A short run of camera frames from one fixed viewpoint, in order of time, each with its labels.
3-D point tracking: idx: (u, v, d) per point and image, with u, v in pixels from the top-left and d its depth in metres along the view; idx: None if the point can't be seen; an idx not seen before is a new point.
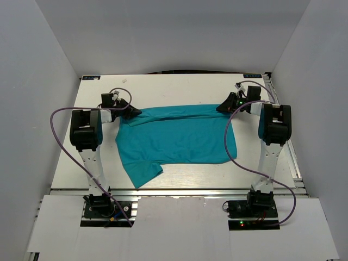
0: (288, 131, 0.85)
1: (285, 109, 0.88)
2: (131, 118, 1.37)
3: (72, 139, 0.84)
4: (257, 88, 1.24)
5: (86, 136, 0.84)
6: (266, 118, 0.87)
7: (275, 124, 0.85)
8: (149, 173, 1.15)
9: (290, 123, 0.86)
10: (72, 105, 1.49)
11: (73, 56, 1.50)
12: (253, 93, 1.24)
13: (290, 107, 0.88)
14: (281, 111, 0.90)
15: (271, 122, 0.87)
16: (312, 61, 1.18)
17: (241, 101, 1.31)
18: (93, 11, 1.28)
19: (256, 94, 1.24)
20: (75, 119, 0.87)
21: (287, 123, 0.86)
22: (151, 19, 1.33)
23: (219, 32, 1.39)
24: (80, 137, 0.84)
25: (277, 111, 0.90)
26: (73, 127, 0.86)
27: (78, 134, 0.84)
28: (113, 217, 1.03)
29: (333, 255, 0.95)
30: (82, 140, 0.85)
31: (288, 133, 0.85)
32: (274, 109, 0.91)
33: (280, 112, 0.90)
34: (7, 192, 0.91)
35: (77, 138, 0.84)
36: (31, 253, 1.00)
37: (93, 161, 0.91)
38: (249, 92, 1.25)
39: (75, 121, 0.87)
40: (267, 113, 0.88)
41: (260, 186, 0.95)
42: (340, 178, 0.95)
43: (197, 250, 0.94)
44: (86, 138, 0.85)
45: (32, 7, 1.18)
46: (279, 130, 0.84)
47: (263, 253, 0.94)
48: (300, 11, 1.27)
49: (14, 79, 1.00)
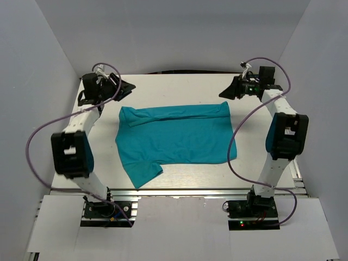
0: (299, 148, 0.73)
1: (301, 121, 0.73)
2: (131, 118, 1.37)
3: (60, 172, 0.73)
4: (270, 69, 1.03)
5: (76, 166, 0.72)
6: (278, 135, 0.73)
7: (285, 141, 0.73)
8: (149, 173, 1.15)
9: (303, 139, 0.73)
10: (71, 105, 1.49)
11: (73, 56, 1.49)
12: (266, 76, 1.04)
13: (308, 118, 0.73)
14: (296, 120, 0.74)
15: (283, 137, 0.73)
16: (312, 61, 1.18)
17: (250, 87, 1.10)
18: (93, 10, 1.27)
19: (270, 77, 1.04)
20: (56, 147, 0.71)
21: (300, 140, 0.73)
22: (151, 18, 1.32)
23: (219, 32, 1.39)
24: (68, 168, 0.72)
25: (292, 119, 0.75)
26: (57, 157, 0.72)
27: (66, 166, 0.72)
28: (113, 217, 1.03)
29: (332, 255, 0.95)
30: (72, 171, 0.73)
31: (299, 150, 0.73)
32: (289, 118, 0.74)
33: (294, 122, 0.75)
34: (7, 193, 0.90)
35: (64, 169, 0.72)
36: (31, 253, 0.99)
37: (88, 183, 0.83)
38: (260, 75, 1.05)
39: (57, 150, 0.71)
40: (280, 127, 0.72)
41: (260, 192, 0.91)
42: (340, 178, 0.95)
43: (197, 250, 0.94)
44: (76, 168, 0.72)
45: (32, 6, 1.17)
46: (289, 148, 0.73)
47: (263, 252, 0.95)
48: (300, 11, 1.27)
49: (14, 79, 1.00)
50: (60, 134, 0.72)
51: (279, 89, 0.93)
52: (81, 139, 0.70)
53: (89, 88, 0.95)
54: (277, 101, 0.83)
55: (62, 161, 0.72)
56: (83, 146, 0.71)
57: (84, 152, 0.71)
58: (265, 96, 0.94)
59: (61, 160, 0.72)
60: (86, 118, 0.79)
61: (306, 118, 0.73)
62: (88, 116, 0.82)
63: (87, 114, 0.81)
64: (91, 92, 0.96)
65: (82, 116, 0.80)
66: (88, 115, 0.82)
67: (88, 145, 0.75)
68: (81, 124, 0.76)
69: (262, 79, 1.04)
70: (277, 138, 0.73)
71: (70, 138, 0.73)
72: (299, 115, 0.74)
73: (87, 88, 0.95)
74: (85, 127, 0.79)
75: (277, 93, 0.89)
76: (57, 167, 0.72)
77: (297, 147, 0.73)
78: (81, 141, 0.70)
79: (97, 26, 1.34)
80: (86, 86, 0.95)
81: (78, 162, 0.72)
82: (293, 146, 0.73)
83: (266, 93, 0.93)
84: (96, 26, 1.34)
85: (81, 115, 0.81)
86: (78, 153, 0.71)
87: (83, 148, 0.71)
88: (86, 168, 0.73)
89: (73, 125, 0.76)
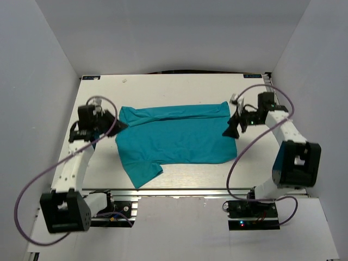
0: (311, 181, 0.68)
1: (312, 150, 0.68)
2: (131, 118, 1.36)
3: (54, 231, 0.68)
4: (269, 93, 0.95)
5: (70, 225, 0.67)
6: (286, 166, 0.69)
7: (295, 172, 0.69)
8: (149, 173, 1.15)
9: (315, 170, 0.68)
10: (71, 105, 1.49)
11: (73, 56, 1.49)
12: (266, 99, 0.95)
13: (320, 147, 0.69)
14: (306, 149, 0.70)
15: (292, 167, 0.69)
16: (312, 61, 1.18)
17: (252, 120, 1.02)
18: (92, 10, 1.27)
19: (271, 100, 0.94)
20: (49, 206, 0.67)
21: (311, 171, 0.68)
22: (151, 18, 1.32)
23: (219, 32, 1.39)
24: (61, 228, 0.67)
25: (301, 148, 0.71)
26: (50, 216, 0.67)
27: (59, 225, 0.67)
28: (113, 217, 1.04)
29: (332, 255, 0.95)
30: (66, 230, 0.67)
31: (311, 184, 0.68)
32: (298, 147, 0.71)
33: (304, 150, 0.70)
34: (7, 193, 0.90)
35: (58, 229, 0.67)
36: (31, 253, 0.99)
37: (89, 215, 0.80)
38: (260, 100, 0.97)
39: (50, 210, 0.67)
40: (288, 157, 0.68)
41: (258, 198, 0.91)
42: (340, 178, 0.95)
43: (197, 250, 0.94)
44: (71, 228, 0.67)
45: (32, 6, 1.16)
46: (299, 179, 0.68)
47: (263, 252, 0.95)
48: (301, 11, 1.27)
49: (14, 79, 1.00)
50: (51, 194, 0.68)
51: (284, 111, 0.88)
52: (75, 200, 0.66)
53: (85, 117, 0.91)
54: (284, 126, 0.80)
55: (56, 218, 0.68)
56: (78, 207, 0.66)
57: (79, 215, 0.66)
58: (269, 118, 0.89)
59: (54, 218, 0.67)
60: (79, 168, 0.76)
61: (317, 147, 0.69)
62: (80, 163, 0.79)
63: (79, 160, 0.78)
64: (87, 123, 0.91)
65: (74, 163, 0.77)
66: (80, 161, 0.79)
67: (83, 203, 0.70)
68: (74, 177, 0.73)
69: (262, 101, 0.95)
70: (285, 168, 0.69)
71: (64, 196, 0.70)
72: (310, 143, 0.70)
73: (82, 118, 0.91)
74: (79, 178, 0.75)
75: (281, 115, 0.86)
76: (50, 226, 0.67)
77: (309, 179, 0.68)
78: (74, 202, 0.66)
79: (97, 26, 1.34)
80: (81, 116, 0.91)
81: (73, 221, 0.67)
82: (304, 178, 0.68)
83: (269, 115, 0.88)
84: (96, 26, 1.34)
85: (73, 162, 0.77)
86: (72, 213, 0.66)
87: (78, 208, 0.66)
88: (82, 227, 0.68)
89: (64, 179, 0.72)
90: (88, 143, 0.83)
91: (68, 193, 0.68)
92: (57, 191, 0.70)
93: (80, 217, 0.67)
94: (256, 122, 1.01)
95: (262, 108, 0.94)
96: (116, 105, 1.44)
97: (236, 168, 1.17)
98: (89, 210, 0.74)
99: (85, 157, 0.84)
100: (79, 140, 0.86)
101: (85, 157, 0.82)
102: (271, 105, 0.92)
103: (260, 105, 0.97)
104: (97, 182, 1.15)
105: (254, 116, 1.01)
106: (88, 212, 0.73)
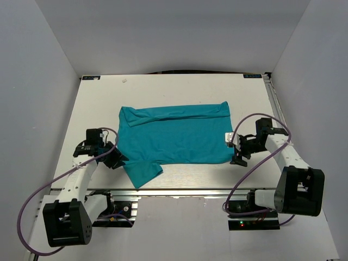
0: (316, 209, 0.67)
1: (316, 179, 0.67)
2: (131, 118, 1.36)
3: (54, 244, 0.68)
4: (267, 119, 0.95)
5: (71, 239, 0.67)
6: (290, 193, 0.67)
7: (299, 200, 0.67)
8: (149, 173, 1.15)
9: (320, 199, 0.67)
10: (71, 105, 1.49)
11: (72, 56, 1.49)
12: (265, 123, 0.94)
13: (324, 175, 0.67)
14: (310, 175, 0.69)
15: (295, 195, 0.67)
16: (312, 61, 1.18)
17: (254, 149, 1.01)
18: (92, 10, 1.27)
19: (269, 125, 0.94)
20: (51, 217, 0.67)
21: (316, 199, 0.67)
22: (151, 18, 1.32)
23: (219, 32, 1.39)
24: (62, 241, 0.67)
25: (304, 174, 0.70)
26: (51, 229, 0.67)
27: (60, 237, 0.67)
28: (113, 217, 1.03)
29: (333, 256, 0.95)
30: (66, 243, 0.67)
31: (316, 212, 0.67)
32: (300, 172, 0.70)
33: (308, 176, 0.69)
34: (7, 193, 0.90)
35: (58, 241, 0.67)
36: (31, 253, 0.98)
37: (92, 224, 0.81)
38: (258, 125, 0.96)
39: (51, 221, 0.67)
40: (291, 185, 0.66)
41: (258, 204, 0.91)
42: (340, 179, 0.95)
43: (197, 250, 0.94)
44: (72, 241, 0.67)
45: (32, 6, 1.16)
46: (302, 207, 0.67)
47: (263, 252, 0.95)
48: (301, 11, 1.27)
49: (14, 79, 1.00)
50: (54, 205, 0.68)
51: (284, 134, 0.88)
52: (77, 211, 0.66)
53: (93, 135, 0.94)
54: (285, 152, 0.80)
55: (57, 232, 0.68)
56: (79, 218, 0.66)
57: (81, 228, 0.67)
58: (269, 141, 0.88)
59: (55, 231, 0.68)
60: (81, 180, 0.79)
61: (321, 174, 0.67)
62: (84, 175, 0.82)
63: (82, 172, 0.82)
64: (93, 140, 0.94)
65: (78, 176, 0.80)
66: (84, 173, 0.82)
67: (85, 215, 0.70)
68: (77, 188, 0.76)
69: (261, 126, 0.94)
70: (289, 197, 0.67)
71: (66, 207, 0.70)
72: (314, 170, 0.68)
73: (91, 136, 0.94)
74: (81, 190, 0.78)
75: (282, 139, 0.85)
76: (51, 239, 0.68)
77: (312, 207, 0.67)
78: (77, 213, 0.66)
79: (96, 26, 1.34)
80: (89, 134, 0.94)
81: (74, 235, 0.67)
82: (308, 206, 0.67)
83: (269, 138, 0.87)
84: (96, 26, 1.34)
85: (76, 175, 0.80)
86: (73, 225, 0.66)
87: (79, 218, 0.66)
88: (82, 240, 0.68)
89: (68, 190, 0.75)
90: (92, 157, 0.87)
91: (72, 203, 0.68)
92: (60, 202, 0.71)
93: (81, 230, 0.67)
94: (258, 147, 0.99)
95: (262, 131, 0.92)
96: (116, 105, 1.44)
97: (236, 169, 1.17)
98: (89, 222, 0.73)
99: (89, 170, 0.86)
100: (83, 153, 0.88)
101: (88, 170, 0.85)
102: (269, 128, 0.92)
103: (259, 129, 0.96)
104: (97, 182, 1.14)
105: (253, 143, 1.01)
106: (89, 224, 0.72)
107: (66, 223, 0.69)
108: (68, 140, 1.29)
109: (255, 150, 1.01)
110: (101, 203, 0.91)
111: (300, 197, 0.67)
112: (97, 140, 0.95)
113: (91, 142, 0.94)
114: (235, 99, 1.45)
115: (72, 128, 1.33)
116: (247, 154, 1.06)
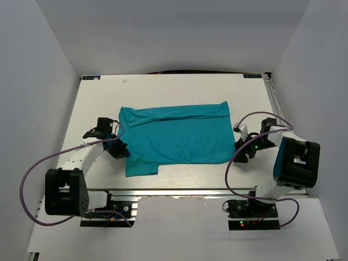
0: (311, 180, 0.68)
1: (312, 149, 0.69)
2: (131, 119, 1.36)
3: (50, 213, 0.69)
4: (272, 118, 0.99)
5: (67, 209, 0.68)
6: (285, 160, 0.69)
7: (295, 170, 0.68)
8: (144, 168, 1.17)
9: (315, 168, 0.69)
10: (70, 105, 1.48)
11: (72, 56, 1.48)
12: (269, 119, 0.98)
13: (319, 145, 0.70)
14: (307, 149, 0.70)
15: (291, 164, 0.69)
16: (312, 61, 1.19)
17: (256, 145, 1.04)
18: (92, 10, 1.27)
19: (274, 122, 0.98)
20: (51, 181, 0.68)
21: (311, 168, 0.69)
22: (152, 18, 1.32)
23: (220, 32, 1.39)
24: (58, 210, 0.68)
25: (302, 147, 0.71)
26: (50, 197, 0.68)
27: (56, 206, 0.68)
28: (113, 217, 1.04)
29: (332, 255, 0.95)
30: (61, 213, 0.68)
31: (311, 183, 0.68)
32: (298, 146, 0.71)
33: (305, 150, 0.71)
34: (7, 193, 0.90)
35: (55, 211, 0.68)
36: (31, 253, 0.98)
37: None
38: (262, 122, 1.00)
39: (51, 185, 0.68)
40: (288, 151, 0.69)
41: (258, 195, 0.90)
42: (341, 179, 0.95)
43: (197, 250, 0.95)
44: (67, 211, 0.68)
45: (32, 6, 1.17)
46: (298, 178, 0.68)
47: (262, 252, 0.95)
48: (300, 11, 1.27)
49: (15, 79, 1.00)
50: (56, 170, 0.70)
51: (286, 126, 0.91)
52: (78, 179, 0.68)
53: (103, 123, 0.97)
54: (285, 132, 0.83)
55: (55, 201, 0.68)
56: (78, 186, 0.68)
57: (76, 192, 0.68)
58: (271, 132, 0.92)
59: (53, 200, 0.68)
60: (86, 155, 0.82)
61: (316, 147, 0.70)
62: (90, 151, 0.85)
63: (89, 150, 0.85)
64: (101, 128, 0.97)
65: (84, 151, 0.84)
66: (91, 150, 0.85)
67: (84, 186, 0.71)
68: (80, 161, 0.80)
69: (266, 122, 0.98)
70: (286, 163, 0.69)
71: (66, 175, 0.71)
72: (310, 143, 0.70)
73: (100, 124, 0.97)
74: (84, 163, 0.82)
75: (283, 126, 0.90)
76: (48, 207, 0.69)
77: (309, 178, 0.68)
78: (78, 181, 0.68)
79: (96, 26, 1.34)
80: (100, 121, 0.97)
81: (70, 206, 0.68)
82: (304, 176, 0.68)
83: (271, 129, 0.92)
84: (95, 26, 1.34)
85: (84, 150, 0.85)
86: (72, 193, 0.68)
87: (78, 188, 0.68)
88: (78, 210, 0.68)
89: (72, 161, 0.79)
90: (100, 140, 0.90)
91: (73, 171, 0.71)
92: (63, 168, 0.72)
93: (78, 199, 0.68)
94: (260, 143, 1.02)
95: (265, 126, 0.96)
96: (116, 105, 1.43)
97: (233, 165, 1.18)
98: (87, 197, 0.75)
99: (95, 150, 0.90)
100: (92, 137, 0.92)
101: (95, 149, 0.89)
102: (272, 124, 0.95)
103: (262, 125, 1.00)
104: (95, 182, 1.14)
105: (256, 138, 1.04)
106: (86, 199, 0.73)
107: (64, 193, 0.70)
108: (68, 140, 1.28)
109: (257, 144, 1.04)
110: (101, 198, 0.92)
111: (297, 167, 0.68)
112: (107, 128, 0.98)
113: (100, 130, 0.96)
114: (235, 98, 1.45)
115: (71, 127, 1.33)
116: (252, 153, 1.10)
